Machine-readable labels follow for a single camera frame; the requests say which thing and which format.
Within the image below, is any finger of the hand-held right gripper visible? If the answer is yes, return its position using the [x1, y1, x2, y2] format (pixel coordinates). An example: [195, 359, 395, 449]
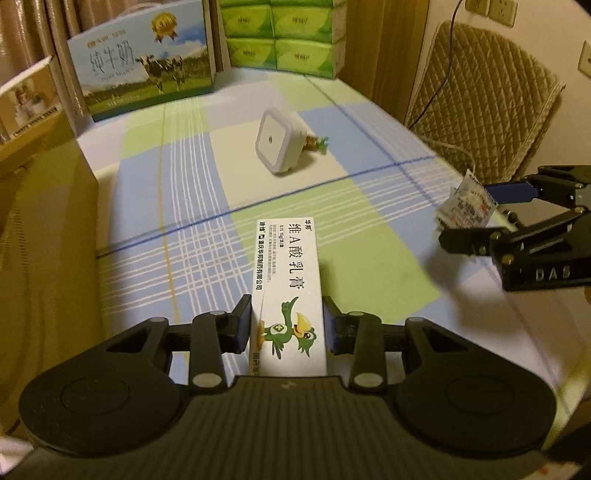
[485, 164, 591, 206]
[438, 208, 585, 259]

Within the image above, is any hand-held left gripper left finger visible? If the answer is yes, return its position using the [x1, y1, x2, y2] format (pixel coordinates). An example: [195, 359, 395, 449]
[104, 295, 254, 395]

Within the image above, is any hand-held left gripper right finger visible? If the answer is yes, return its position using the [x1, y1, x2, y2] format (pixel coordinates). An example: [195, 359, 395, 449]
[322, 295, 467, 393]

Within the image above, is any small white sachet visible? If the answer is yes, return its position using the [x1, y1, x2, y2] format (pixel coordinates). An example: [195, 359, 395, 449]
[436, 171, 499, 232]

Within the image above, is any white ointment box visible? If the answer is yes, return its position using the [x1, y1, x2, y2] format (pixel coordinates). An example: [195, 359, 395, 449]
[252, 215, 330, 377]

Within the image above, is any brown cardboard box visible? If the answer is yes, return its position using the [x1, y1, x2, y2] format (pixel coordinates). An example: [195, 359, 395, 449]
[0, 111, 108, 437]

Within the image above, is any chair with quilted cover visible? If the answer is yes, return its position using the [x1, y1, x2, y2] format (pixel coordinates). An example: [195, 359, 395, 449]
[404, 21, 567, 186]

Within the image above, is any white square night light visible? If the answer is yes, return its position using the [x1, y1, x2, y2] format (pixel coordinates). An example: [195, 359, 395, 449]
[255, 108, 310, 176]

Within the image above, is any golden curtain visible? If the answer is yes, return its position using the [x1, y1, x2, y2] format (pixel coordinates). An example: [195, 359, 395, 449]
[344, 0, 440, 126]

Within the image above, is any stack of green tissue packs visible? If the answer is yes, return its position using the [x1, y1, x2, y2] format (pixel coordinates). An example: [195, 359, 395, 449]
[218, 0, 348, 79]

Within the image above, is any blue milk carton box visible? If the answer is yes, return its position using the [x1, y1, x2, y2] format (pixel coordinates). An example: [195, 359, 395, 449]
[67, 0, 217, 123]

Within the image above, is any white product box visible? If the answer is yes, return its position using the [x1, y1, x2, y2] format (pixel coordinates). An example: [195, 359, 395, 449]
[0, 55, 77, 147]

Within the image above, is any white cable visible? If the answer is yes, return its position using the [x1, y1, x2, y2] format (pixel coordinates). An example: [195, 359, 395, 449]
[418, 131, 479, 175]

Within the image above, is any black charger cable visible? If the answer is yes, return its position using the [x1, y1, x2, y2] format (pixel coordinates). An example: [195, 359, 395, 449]
[406, 0, 463, 128]

